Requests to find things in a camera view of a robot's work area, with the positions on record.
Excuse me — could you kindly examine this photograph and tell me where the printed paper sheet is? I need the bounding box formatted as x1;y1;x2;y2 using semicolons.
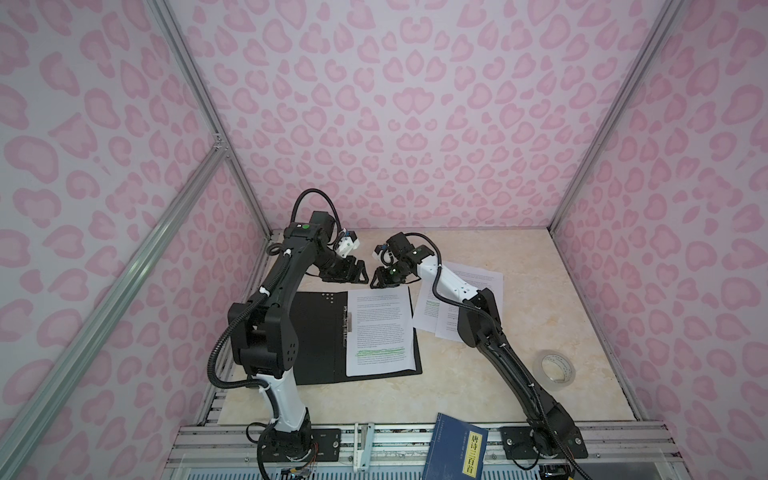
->
413;280;441;333
433;261;503;347
346;286;415;376

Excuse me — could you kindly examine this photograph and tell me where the white black file folder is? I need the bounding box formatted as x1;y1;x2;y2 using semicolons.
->
290;291;423;386

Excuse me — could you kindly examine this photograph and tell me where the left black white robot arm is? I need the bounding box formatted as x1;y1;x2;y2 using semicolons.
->
208;211;368;461

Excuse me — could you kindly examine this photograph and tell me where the metal folder clip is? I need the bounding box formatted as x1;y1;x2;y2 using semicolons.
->
343;306;353;337

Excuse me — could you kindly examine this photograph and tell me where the clear tape roll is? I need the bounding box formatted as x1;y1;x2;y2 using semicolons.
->
532;350;576;391

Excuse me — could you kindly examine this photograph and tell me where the blue book yellow label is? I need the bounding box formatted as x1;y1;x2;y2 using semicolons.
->
422;413;489;480

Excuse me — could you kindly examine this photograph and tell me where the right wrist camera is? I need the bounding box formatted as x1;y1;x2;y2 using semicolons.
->
374;244;393;265

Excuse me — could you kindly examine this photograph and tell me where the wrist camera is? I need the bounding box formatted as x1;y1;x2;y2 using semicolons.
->
374;244;393;265
334;229;360;259

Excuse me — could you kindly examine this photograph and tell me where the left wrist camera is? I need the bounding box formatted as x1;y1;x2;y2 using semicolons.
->
334;229;360;259

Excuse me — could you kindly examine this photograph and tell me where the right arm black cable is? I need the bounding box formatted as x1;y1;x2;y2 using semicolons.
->
403;232;592;480

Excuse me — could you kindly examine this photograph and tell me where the aluminium diagonal frame bar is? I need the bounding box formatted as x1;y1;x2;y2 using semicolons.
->
1;146;227;479

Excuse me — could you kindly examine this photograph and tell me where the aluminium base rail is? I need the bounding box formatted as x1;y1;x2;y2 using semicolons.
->
161;421;690;479

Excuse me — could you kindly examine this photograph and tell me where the left aluminium corner post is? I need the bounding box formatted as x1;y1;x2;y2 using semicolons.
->
146;0;273;239

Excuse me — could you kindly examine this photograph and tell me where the aluminium corner post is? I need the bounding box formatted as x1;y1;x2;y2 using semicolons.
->
146;0;273;239
547;0;690;238

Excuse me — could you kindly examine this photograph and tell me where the right aluminium corner post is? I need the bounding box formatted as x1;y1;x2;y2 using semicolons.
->
547;0;690;238

